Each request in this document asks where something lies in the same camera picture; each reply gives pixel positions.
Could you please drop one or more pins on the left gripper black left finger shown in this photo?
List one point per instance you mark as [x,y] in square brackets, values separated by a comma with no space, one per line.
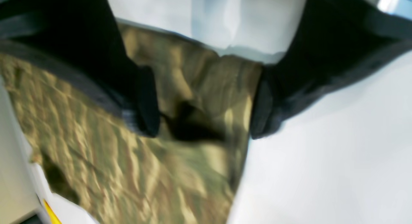
[79,41]

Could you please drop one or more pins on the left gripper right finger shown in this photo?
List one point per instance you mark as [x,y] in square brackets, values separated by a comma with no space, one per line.
[337,43]

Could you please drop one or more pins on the camouflage T-shirt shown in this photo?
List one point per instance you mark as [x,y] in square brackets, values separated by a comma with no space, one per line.
[188,174]

